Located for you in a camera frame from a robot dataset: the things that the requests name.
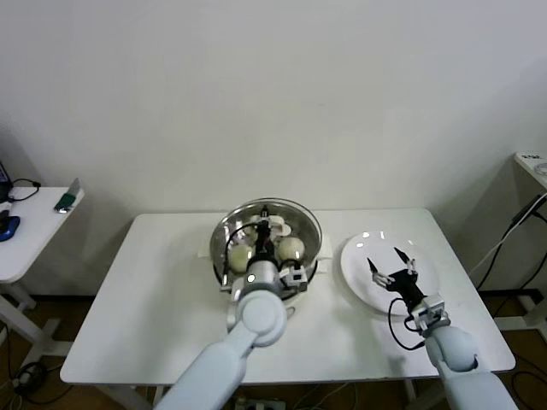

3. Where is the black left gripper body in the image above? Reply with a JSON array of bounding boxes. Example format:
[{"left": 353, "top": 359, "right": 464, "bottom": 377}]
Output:
[{"left": 255, "top": 221, "right": 275, "bottom": 261}]

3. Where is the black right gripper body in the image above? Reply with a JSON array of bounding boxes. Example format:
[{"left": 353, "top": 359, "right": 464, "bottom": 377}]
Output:
[{"left": 382, "top": 268, "right": 428, "bottom": 311}]

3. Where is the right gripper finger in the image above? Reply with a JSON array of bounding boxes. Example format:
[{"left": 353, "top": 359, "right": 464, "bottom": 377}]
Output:
[
  {"left": 367, "top": 257, "right": 394, "bottom": 286},
  {"left": 393, "top": 247, "right": 418, "bottom": 277}
]

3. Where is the glass pot lid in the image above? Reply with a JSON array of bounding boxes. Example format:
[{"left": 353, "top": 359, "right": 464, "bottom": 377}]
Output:
[{"left": 209, "top": 196, "right": 324, "bottom": 296}]

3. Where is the white steamed baozi bun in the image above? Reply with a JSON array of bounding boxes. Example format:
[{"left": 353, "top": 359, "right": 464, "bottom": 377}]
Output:
[
  {"left": 278, "top": 237, "right": 305, "bottom": 262},
  {"left": 228, "top": 245, "right": 253, "bottom": 272}
]

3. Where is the perforated steel steamer basket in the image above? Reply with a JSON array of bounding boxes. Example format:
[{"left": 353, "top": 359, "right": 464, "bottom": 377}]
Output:
[{"left": 209, "top": 200, "right": 322, "bottom": 296}]

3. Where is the white round plate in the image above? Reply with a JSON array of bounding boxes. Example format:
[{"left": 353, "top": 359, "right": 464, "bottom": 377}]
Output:
[{"left": 339, "top": 231, "right": 440, "bottom": 317}]

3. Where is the white electric cooking pot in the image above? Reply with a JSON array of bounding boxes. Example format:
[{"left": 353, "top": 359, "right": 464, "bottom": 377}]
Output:
[{"left": 197, "top": 233, "right": 334, "bottom": 317}]

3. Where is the white work table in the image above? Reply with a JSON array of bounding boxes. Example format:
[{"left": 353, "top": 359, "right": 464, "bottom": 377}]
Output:
[{"left": 59, "top": 208, "right": 517, "bottom": 410}]

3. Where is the white shelf stand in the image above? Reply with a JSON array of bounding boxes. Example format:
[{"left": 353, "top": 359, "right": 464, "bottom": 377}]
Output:
[{"left": 511, "top": 152, "right": 547, "bottom": 332}]

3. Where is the power strip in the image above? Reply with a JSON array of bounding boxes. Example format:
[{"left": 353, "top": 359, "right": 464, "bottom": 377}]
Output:
[{"left": 232, "top": 396, "right": 287, "bottom": 410}]

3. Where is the white side table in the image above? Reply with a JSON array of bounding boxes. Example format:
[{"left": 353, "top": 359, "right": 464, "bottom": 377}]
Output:
[{"left": 0, "top": 186, "right": 85, "bottom": 368}]

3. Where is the blue computer mouse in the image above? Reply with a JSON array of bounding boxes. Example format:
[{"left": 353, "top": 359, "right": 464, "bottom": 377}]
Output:
[{"left": 0, "top": 215, "right": 21, "bottom": 243}]

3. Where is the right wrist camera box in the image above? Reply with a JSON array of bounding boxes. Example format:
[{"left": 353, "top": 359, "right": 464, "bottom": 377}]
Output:
[{"left": 412, "top": 293, "right": 450, "bottom": 332}]

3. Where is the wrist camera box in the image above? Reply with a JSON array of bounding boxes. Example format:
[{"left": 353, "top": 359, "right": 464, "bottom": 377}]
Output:
[
  {"left": 412, "top": 293, "right": 450, "bottom": 332},
  {"left": 277, "top": 262, "right": 309, "bottom": 294}
]

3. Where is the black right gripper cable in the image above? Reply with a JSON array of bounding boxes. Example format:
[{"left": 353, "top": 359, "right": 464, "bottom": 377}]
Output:
[{"left": 387, "top": 298, "right": 428, "bottom": 351}]

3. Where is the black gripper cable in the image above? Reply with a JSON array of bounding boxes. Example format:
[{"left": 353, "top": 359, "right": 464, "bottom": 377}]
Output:
[
  {"left": 387, "top": 298, "right": 428, "bottom": 351},
  {"left": 220, "top": 228, "right": 257, "bottom": 294}
]

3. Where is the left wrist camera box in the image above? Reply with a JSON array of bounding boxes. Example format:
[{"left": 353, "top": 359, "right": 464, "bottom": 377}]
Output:
[{"left": 277, "top": 262, "right": 309, "bottom": 294}]

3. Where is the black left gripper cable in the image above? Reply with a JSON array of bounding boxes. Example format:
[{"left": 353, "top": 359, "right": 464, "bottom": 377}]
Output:
[{"left": 220, "top": 228, "right": 257, "bottom": 294}]

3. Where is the white cable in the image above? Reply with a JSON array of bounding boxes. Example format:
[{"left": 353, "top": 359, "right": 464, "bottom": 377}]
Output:
[{"left": 468, "top": 203, "right": 544, "bottom": 273}]

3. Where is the black power adapter cable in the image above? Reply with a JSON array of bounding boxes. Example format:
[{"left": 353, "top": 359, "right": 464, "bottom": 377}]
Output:
[{"left": 475, "top": 194, "right": 547, "bottom": 291}]

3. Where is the green handled scraper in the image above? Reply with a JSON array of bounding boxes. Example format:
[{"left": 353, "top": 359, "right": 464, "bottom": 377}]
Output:
[{"left": 53, "top": 178, "right": 82, "bottom": 214}]

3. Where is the black cable with plug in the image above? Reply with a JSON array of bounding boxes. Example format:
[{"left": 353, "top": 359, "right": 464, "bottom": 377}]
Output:
[{"left": 6, "top": 178, "right": 43, "bottom": 204}]

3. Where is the black floor cable bundle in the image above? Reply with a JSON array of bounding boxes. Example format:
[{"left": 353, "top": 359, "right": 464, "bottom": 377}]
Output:
[{"left": 10, "top": 360, "right": 50, "bottom": 398}]

